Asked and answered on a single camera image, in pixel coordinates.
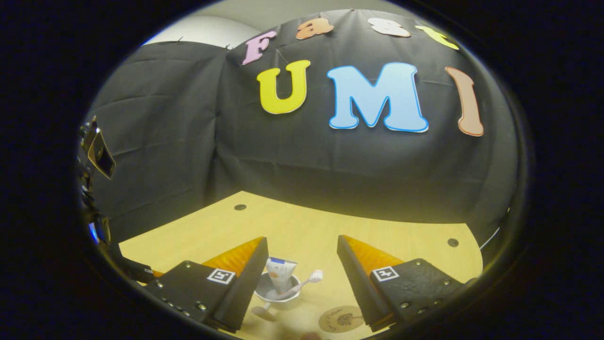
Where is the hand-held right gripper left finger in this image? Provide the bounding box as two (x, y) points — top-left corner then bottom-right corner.
(142, 236), (269, 332)

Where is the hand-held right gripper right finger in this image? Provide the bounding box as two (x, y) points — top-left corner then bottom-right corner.
(336, 235), (472, 332)

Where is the white toothpaste tube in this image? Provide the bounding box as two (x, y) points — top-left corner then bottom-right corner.
(265, 257), (298, 296)

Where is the white cup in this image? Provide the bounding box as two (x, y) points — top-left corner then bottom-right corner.
(252, 272), (302, 323)

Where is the round cork coaster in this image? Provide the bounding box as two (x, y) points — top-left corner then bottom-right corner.
(318, 305), (367, 334)

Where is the white toothbrush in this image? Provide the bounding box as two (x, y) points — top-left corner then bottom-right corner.
(268, 270), (324, 301)

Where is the light wooden desktop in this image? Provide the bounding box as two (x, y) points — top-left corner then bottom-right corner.
(118, 190), (484, 340)

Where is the dark device with blue light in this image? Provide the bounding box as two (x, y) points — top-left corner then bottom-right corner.
(88, 216), (112, 246)

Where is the black backdrop cloth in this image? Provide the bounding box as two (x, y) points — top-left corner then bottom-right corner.
(78, 8), (520, 246)

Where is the white cable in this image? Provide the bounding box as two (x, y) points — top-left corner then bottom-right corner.
(479, 226), (502, 250)

